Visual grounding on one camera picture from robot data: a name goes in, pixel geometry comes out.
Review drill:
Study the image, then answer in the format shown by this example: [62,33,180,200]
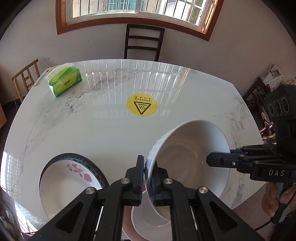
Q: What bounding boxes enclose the white bowl rabbit pink base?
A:
[143,119,231,221]

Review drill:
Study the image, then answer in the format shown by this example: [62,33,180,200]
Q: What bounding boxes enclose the green tissue pack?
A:
[46,63,82,97]

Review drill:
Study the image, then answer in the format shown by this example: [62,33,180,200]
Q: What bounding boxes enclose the yellow warning sticker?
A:
[126,93,158,116]

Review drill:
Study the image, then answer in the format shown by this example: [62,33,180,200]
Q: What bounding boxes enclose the pink bowl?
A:
[122,206,148,241]

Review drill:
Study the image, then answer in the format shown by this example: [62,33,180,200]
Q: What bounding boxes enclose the person right hand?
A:
[261,182,295,217]

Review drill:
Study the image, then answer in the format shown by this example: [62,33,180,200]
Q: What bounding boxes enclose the white plate pink roses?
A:
[39,158,108,219]

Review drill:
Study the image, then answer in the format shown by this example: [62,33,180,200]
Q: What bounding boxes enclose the dark wooden chair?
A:
[123,24,165,62]

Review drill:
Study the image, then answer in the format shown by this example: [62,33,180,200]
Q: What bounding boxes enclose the blue floral plate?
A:
[39,153,109,188]

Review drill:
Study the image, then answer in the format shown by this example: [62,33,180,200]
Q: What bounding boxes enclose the brown framed window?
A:
[55,0,224,41]

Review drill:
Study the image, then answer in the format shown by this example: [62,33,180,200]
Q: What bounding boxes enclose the light wooden chair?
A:
[11,59,41,103]

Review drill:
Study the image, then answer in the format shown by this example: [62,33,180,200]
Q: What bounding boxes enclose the white bowl Dog print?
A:
[131,190,172,241]

